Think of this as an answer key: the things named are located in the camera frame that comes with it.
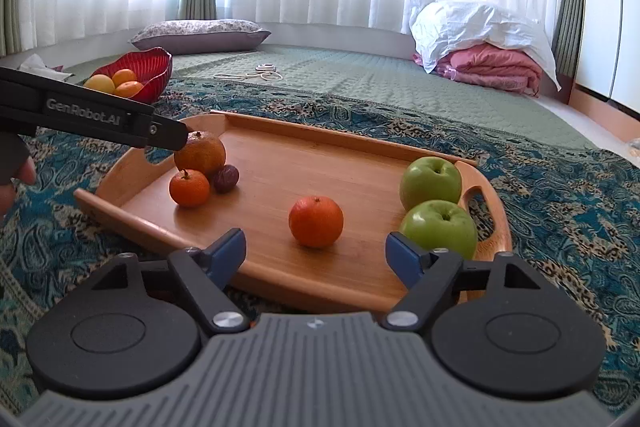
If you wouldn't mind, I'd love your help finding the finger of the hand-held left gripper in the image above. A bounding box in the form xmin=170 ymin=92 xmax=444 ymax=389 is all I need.
xmin=127 ymin=109 xmax=191 ymax=154

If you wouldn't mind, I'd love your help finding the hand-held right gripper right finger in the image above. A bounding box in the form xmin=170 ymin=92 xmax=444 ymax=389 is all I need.
xmin=381 ymin=232 xmax=545 ymax=334

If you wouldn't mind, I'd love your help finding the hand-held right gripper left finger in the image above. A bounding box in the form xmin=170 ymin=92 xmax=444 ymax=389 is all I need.
xmin=90 ymin=228 xmax=251 ymax=336

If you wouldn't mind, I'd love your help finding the large brownish orange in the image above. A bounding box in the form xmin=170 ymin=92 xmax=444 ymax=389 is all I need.
xmin=174 ymin=131 xmax=227 ymax=178

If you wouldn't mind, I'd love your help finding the green apple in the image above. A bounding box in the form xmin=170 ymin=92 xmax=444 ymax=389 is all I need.
xmin=399 ymin=200 xmax=478 ymax=260
xmin=399 ymin=157 xmax=462 ymax=212

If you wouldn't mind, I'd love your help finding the dried red date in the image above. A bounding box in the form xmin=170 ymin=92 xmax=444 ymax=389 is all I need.
xmin=212 ymin=164 xmax=240 ymax=194

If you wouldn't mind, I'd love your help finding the wooden serving tray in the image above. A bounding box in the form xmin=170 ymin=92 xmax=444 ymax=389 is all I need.
xmin=74 ymin=109 xmax=513 ymax=314

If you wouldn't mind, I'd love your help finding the yellow round fruit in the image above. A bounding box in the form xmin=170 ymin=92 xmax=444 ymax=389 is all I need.
xmin=83 ymin=74 xmax=115 ymax=94

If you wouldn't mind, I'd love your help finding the red ribbed glass bowl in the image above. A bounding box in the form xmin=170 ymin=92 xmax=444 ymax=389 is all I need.
xmin=82 ymin=47 xmax=173 ymax=105

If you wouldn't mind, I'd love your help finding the floral pillow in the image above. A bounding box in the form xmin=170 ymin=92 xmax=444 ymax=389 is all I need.
xmin=131 ymin=20 xmax=272 ymax=56

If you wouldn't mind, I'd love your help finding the blue paisley blanket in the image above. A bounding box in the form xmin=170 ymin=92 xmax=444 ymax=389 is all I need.
xmin=0 ymin=77 xmax=640 ymax=427

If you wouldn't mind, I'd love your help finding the green quilted mat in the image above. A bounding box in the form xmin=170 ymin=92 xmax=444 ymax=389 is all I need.
xmin=65 ymin=46 xmax=596 ymax=152

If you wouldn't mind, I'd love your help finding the folded pink blanket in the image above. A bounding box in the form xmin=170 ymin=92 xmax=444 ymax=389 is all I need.
xmin=413 ymin=44 xmax=543 ymax=98

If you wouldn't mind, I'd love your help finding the white pillow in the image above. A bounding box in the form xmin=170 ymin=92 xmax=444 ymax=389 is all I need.
xmin=409 ymin=0 xmax=562 ymax=92

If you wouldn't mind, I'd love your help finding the white wardrobe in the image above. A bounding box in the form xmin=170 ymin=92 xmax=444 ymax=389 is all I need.
xmin=572 ymin=0 xmax=640 ymax=118

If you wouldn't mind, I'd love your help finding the beige cord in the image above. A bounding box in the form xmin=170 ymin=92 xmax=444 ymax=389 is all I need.
xmin=214 ymin=63 xmax=285 ymax=82

